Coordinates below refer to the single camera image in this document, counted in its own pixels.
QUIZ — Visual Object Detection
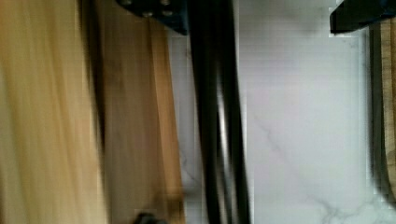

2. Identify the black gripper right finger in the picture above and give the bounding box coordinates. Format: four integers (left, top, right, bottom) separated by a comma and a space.
330, 0, 396, 34

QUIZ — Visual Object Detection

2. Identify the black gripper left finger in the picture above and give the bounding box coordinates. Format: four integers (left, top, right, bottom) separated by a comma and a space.
115, 0, 189, 35

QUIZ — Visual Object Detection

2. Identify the bamboo drawer box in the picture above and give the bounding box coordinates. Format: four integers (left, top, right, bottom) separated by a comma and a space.
1, 0, 187, 224

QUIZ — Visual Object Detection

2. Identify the wooden serving tray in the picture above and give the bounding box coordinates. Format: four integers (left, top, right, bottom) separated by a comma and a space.
370, 19, 395, 208

